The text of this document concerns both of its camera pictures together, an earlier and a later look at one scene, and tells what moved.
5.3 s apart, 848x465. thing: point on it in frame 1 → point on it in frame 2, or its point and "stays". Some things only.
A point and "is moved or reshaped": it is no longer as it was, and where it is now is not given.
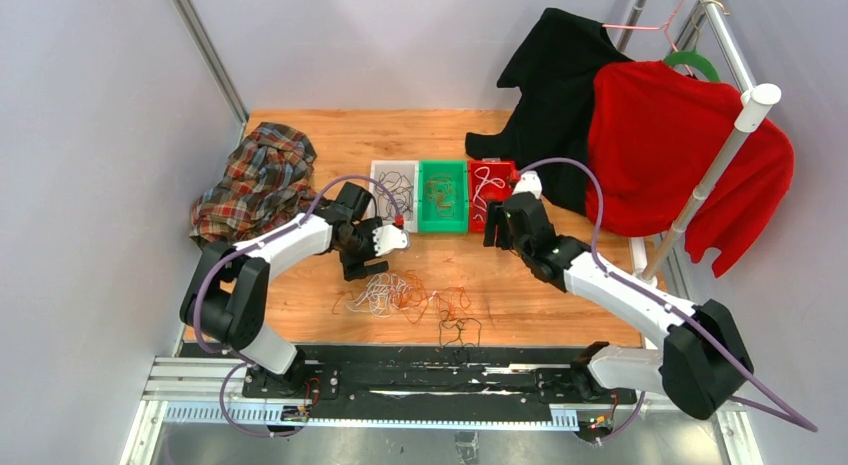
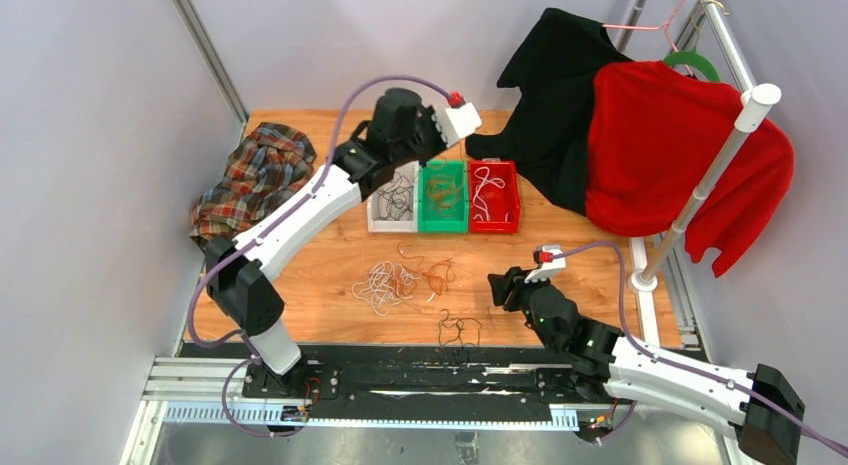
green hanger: (691, 57) stays
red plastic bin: (490, 180) stays
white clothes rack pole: (756, 102) stays
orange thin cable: (441, 189) stays
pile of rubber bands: (396, 289) → (435, 283)
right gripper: (496, 218) → (508, 287)
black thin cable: (395, 194) stays
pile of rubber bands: (383, 293) is moved or reshaped
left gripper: (356, 267) → (429, 120)
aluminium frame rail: (207, 49) stays
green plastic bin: (443, 196) stays
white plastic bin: (401, 177) stays
